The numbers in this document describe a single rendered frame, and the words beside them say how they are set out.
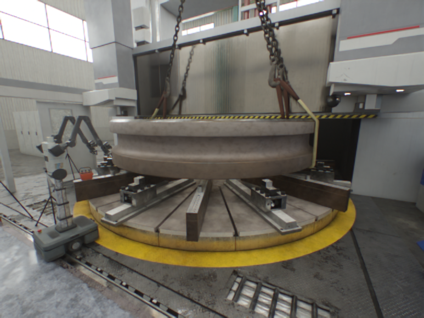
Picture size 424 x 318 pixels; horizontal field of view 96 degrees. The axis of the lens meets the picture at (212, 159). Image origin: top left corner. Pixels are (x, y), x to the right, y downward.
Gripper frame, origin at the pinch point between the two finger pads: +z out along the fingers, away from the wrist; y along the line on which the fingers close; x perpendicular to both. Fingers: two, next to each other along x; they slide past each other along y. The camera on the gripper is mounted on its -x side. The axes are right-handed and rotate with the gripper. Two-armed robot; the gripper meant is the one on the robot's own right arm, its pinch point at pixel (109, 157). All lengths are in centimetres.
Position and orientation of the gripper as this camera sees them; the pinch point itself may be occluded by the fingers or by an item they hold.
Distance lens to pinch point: 326.7
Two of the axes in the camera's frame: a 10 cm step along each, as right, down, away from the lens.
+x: -4.9, 6.3, -6.0
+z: 2.8, 7.7, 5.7
